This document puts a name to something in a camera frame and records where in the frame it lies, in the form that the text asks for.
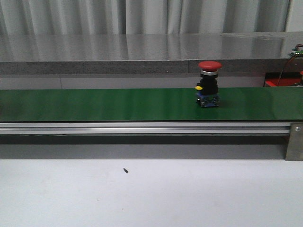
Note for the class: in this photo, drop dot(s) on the aluminium conveyor rail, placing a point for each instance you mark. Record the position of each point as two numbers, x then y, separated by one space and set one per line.
72 128

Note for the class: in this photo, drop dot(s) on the green conveyor belt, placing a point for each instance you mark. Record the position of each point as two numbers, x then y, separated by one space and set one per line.
155 104

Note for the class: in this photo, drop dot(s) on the metal conveyor support bracket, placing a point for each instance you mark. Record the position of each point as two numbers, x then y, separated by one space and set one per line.
295 144

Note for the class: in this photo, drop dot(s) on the grey curtain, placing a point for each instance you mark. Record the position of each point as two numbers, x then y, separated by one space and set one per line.
116 17

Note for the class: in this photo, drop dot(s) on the small green circuit board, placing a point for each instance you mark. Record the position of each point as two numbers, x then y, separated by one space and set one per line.
297 51

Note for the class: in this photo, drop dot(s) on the grey stone shelf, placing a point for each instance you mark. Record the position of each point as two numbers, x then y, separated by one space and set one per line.
145 54

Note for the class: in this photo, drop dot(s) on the red bin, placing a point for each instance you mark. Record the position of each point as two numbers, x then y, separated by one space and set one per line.
289 79

